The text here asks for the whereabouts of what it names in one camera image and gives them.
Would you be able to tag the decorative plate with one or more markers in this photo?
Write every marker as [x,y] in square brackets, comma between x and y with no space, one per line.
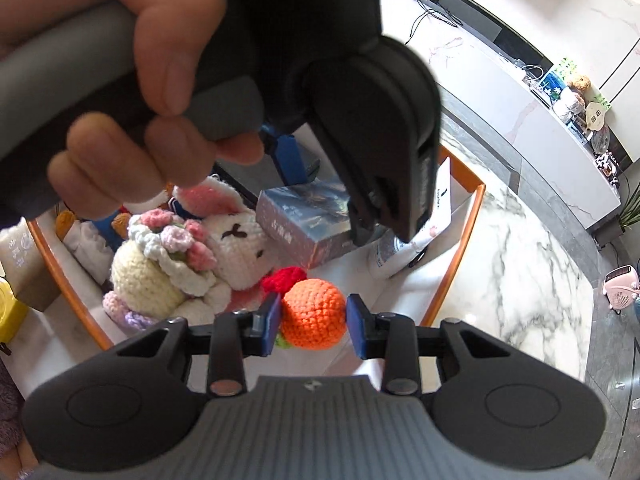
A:
[602,141]

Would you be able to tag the white pink crochet bunny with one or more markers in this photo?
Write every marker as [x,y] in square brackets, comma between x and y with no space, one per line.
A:
[240,250]

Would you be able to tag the orange cardboard box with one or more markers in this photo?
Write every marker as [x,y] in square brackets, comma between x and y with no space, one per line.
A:
[450,270]

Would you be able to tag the long-leaf potted plant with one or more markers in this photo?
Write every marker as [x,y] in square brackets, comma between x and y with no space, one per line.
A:
[631,215]

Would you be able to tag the flower painting canvas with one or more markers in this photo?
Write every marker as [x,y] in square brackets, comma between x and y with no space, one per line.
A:
[555,80]

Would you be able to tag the brown teddy bear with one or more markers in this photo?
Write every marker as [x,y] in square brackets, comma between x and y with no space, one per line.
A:
[580,82]

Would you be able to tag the purple knit clothing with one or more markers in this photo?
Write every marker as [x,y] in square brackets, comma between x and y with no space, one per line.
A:
[10,400]

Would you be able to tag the white knitted pot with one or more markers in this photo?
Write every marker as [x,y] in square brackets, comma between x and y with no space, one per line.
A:
[567,111]
[574,97]

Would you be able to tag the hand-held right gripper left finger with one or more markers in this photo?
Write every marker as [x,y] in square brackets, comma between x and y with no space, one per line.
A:
[271,325]

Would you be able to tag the white marble TV cabinet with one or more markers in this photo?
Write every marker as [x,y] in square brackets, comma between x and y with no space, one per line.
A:
[525,120]

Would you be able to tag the red crochet flower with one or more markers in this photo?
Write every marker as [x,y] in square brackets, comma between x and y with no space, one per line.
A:
[285,279]

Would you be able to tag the yellow container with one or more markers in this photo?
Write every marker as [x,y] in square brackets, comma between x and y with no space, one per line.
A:
[10,312]

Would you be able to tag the cow-print plush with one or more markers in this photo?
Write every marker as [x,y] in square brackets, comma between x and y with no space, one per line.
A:
[610,166]

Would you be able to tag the wooden fan-shaped sign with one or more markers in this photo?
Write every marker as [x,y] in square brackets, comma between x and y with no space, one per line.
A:
[596,116]

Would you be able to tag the crochet cake with flowers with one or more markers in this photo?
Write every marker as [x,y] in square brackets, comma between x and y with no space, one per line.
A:
[145,275]

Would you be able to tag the white bottle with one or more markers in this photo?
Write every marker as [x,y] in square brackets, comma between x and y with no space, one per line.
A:
[387,260]

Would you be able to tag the blue grey book box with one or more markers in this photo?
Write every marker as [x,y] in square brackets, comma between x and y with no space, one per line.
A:
[305,220]

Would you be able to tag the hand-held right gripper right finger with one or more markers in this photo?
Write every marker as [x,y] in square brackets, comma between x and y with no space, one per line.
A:
[356,330]

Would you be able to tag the orange crochet tangerine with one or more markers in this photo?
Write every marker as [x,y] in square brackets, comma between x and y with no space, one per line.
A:
[312,315]

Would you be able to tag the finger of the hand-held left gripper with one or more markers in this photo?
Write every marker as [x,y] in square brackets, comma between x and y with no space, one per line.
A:
[385,185]
[287,160]

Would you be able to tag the person's left hand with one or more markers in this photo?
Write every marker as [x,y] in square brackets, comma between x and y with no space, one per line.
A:
[170,35]

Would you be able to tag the white paper packet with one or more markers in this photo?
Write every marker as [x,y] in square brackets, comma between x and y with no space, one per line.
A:
[444,195]

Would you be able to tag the pink space heater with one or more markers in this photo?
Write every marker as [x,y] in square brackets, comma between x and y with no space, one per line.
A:
[622,287]

